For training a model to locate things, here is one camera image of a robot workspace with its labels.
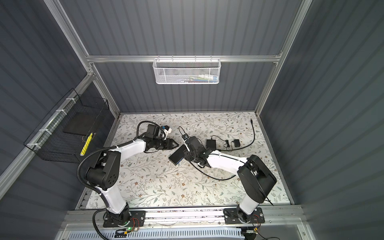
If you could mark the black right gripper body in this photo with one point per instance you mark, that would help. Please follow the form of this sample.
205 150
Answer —
189 155

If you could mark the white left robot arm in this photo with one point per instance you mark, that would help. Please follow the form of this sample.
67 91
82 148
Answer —
99 171

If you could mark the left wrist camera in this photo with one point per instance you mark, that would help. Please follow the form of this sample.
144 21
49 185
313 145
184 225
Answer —
167 130

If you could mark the white wire mesh basket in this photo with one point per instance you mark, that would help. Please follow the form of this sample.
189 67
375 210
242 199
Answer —
168 71

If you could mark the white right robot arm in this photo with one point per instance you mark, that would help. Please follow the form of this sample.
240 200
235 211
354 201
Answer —
255 176

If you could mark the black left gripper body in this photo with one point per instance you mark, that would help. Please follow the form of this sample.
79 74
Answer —
162 144

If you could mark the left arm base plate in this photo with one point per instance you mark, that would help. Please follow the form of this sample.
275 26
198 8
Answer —
124 219

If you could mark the black network switch box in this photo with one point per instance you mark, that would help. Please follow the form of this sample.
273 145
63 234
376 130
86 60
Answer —
178 155

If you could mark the items in white basket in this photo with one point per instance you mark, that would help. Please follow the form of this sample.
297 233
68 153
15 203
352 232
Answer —
205 78

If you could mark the yellow striped tool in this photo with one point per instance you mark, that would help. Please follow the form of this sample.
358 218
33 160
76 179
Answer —
86 145

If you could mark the long black power brick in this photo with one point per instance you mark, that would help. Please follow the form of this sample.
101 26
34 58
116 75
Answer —
211 144

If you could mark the black power adapter with cable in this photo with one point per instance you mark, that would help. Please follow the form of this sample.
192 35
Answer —
227 144

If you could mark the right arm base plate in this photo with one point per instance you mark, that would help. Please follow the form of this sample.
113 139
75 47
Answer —
237 216

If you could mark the black wire wall basket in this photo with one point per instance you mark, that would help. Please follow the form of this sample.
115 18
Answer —
62 138

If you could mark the white slotted cable duct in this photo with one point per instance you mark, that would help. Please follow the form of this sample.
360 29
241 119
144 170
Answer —
223 233

